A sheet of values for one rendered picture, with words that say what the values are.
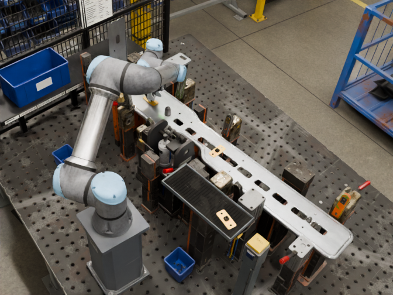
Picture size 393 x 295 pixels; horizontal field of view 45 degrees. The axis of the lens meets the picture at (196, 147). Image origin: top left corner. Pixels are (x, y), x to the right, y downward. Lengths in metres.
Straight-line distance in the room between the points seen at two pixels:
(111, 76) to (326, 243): 1.08
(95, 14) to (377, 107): 2.39
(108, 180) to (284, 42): 3.39
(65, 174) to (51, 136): 1.03
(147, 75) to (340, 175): 1.36
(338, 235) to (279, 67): 2.63
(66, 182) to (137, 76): 0.45
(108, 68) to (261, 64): 2.85
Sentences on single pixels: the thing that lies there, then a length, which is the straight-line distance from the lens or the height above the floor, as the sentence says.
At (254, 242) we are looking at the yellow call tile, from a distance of 1.76.
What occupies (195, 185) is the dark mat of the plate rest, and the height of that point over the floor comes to 1.16.
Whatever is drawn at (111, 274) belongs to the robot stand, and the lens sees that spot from 2.00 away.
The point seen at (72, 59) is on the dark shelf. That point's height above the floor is 1.03.
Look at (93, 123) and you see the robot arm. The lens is 1.72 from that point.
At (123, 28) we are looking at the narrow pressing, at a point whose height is 1.27.
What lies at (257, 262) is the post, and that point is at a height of 1.10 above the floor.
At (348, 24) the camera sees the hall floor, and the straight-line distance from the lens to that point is 5.31.
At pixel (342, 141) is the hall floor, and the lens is 3.91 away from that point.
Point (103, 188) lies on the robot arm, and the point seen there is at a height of 1.33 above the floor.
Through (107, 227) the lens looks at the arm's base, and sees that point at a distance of 1.79.
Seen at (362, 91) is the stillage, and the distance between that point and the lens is 4.19.
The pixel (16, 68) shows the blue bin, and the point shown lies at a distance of 2.52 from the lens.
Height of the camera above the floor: 2.63
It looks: 47 degrees down
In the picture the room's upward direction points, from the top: 6 degrees clockwise
